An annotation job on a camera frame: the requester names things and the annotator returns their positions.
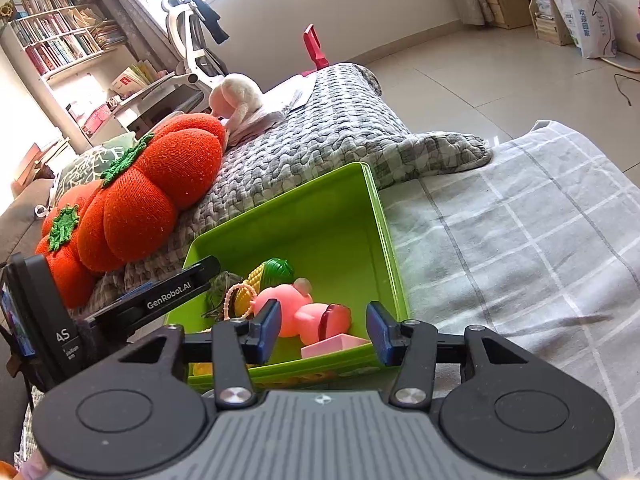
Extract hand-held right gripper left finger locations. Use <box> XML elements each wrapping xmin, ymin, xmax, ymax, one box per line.
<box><xmin>105</xmin><ymin>299</ymin><xmax>282</xmax><ymax>409</ymax></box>

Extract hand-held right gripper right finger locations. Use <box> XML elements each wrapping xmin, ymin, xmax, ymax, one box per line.
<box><xmin>366</xmin><ymin>301</ymin><xmax>543</xmax><ymax>409</ymax></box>

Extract pink pig toy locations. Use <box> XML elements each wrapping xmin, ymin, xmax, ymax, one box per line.
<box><xmin>222</xmin><ymin>277</ymin><xmax>356</xmax><ymax>339</ymax></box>

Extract small pink box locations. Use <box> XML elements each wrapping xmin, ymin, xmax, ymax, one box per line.
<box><xmin>300</xmin><ymin>332</ymin><xmax>373</xmax><ymax>361</ymax></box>

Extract tortoiseshell hair claw clip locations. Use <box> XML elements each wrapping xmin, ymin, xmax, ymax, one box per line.
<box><xmin>202</xmin><ymin>271</ymin><xmax>246</xmax><ymax>320</ymax></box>

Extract toy corn cob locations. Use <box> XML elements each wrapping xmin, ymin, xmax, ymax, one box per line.
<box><xmin>232</xmin><ymin>257</ymin><xmax>296</xmax><ymax>318</ymax></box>

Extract green plastic bin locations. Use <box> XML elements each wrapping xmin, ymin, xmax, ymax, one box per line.
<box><xmin>165</xmin><ymin>161</ymin><xmax>412</xmax><ymax>395</ymax></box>

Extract small orange pumpkin cushion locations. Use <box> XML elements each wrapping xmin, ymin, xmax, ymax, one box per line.
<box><xmin>35</xmin><ymin>180</ymin><xmax>107</xmax><ymax>309</ymax></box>

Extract large orange pumpkin cushion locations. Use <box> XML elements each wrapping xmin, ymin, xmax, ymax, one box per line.
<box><xmin>77</xmin><ymin>114</ymin><xmax>228</xmax><ymax>273</ymax></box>

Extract grey fabric sofa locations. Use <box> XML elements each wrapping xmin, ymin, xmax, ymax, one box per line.
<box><xmin>0</xmin><ymin>180</ymin><xmax>56</xmax><ymax>271</ymax></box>

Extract green patterned cushion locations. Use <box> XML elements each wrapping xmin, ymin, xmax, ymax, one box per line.
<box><xmin>52</xmin><ymin>132</ymin><xmax>136</xmax><ymax>196</ymax></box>

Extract grey grid bed sheet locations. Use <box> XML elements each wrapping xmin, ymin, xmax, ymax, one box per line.
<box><xmin>382</xmin><ymin>120</ymin><xmax>640</xmax><ymax>466</ymax></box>

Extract white desk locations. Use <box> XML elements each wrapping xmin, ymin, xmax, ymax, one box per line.
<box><xmin>107</xmin><ymin>75</ymin><xmax>216</xmax><ymax>136</ymax></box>

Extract grey checked quilt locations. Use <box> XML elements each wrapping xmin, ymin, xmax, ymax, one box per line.
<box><xmin>95</xmin><ymin>62</ymin><xmax>493</xmax><ymax>311</ymax></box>

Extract white plush toy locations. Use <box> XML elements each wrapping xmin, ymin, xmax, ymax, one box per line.
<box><xmin>207</xmin><ymin>74</ymin><xmax>264</xmax><ymax>133</ymax></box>

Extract white papers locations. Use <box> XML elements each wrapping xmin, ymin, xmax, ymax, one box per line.
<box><xmin>265</xmin><ymin>72</ymin><xmax>318</xmax><ymax>111</ymax></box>

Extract white office chair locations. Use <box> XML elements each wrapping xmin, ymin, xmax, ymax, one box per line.
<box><xmin>161</xmin><ymin>0</ymin><xmax>236</xmax><ymax>96</ymax></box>

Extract bookshelf with books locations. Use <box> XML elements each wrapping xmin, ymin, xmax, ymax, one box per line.
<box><xmin>0</xmin><ymin>0</ymin><xmax>126</xmax><ymax>126</ymax></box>

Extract black cloth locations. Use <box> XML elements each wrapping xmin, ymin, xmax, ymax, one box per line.
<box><xmin>175</xmin><ymin>0</ymin><xmax>231</xmax><ymax>43</ymax></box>

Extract red plastic object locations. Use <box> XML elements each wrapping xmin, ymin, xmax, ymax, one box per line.
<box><xmin>302</xmin><ymin>24</ymin><xmax>330</xmax><ymax>72</ymax></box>

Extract white paper bag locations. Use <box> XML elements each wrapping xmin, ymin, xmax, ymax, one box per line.
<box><xmin>552</xmin><ymin>0</ymin><xmax>618</xmax><ymax>58</ymax></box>

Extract dark floor cable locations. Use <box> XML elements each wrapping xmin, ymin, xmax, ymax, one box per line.
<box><xmin>614</xmin><ymin>74</ymin><xmax>640</xmax><ymax>108</ymax></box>

